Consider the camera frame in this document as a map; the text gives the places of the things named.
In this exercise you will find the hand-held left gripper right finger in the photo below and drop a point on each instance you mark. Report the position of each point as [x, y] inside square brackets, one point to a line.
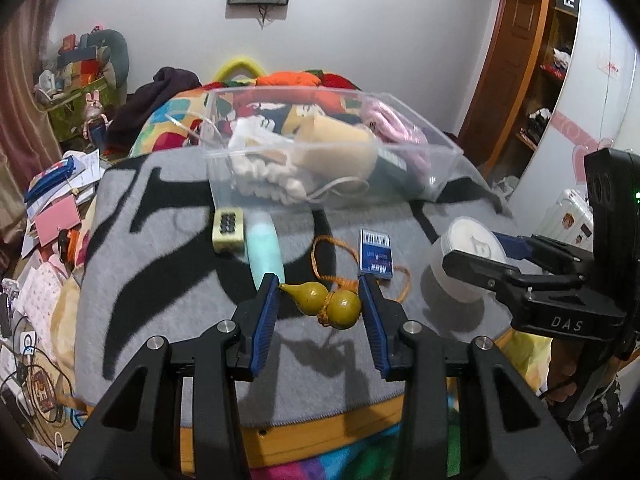
[372, 320]

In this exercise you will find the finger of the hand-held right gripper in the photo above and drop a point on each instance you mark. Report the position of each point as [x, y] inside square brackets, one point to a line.
[515, 247]
[480, 272]

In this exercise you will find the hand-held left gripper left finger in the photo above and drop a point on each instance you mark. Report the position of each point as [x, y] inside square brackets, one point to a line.
[265, 320]

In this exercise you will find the white round jar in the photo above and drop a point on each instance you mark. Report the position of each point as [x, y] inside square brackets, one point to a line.
[465, 240]

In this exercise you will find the clear plastic storage bin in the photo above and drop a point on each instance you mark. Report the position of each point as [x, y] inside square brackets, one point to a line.
[440, 160]

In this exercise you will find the yellow plastic tub with lid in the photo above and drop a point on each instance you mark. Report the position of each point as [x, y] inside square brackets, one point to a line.
[335, 150]

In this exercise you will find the person's right forearm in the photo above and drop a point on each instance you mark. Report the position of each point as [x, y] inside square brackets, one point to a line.
[595, 430]

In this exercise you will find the person's right hand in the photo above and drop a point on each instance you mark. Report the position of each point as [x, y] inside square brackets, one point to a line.
[562, 375]

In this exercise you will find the white shoe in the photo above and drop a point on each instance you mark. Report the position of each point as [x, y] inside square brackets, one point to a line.
[504, 187]

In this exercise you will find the yellow cloth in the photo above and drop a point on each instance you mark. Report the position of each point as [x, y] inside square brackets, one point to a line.
[525, 360]

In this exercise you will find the white suitcase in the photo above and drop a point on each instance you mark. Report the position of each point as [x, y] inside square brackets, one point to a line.
[570, 215]

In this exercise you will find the small blue box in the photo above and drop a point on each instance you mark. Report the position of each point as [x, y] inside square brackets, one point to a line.
[376, 255]

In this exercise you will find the teal plastic tube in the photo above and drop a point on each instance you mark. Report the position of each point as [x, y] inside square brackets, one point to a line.
[265, 250]

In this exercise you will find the green mahjong tile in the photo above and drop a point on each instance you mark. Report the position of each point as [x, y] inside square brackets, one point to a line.
[227, 237]

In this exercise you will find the dark bottle with label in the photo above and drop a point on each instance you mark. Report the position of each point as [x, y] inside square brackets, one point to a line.
[395, 175]

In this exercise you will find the colourful printed sheet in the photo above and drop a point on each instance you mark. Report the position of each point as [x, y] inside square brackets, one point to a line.
[350, 462]

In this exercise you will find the white knitted cloth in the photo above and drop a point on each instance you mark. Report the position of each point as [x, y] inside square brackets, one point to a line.
[260, 175]

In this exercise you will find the white wardrobe with pink hearts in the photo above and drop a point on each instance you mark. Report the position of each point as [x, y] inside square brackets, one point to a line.
[600, 85]

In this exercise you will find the wooden door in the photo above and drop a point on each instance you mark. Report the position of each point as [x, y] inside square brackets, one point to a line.
[510, 60]

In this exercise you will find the wooden shelf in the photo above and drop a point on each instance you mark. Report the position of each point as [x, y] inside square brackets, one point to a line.
[555, 60]

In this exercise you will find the colourful printed bedspread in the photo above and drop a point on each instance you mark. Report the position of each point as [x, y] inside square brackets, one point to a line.
[165, 125]

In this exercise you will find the white dotted pouch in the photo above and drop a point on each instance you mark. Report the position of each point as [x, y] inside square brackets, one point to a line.
[42, 300]

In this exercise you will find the white paper sheets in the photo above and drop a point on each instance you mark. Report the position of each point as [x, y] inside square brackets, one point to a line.
[87, 172]

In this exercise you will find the pink notebook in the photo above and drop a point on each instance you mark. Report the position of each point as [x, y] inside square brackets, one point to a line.
[55, 220]

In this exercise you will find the dark cloth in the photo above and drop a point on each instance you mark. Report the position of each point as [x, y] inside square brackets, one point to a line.
[165, 85]

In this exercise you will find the blue pencil case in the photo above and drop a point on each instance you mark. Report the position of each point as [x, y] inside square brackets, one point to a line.
[50, 180]

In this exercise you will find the bunny toy figure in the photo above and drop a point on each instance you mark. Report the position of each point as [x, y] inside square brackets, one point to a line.
[94, 110]

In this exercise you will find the green box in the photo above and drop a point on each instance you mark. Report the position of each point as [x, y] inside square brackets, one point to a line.
[70, 115]

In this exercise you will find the grey green plush toy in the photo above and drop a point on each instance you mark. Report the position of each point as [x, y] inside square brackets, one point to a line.
[114, 50]

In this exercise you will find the brown curtain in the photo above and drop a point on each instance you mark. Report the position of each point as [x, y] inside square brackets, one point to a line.
[25, 110]

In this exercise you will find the stack of colourful boxes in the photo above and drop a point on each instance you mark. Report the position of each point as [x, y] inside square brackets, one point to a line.
[80, 60]

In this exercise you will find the wooden bed frame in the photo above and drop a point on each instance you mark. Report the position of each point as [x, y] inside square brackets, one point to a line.
[300, 435]

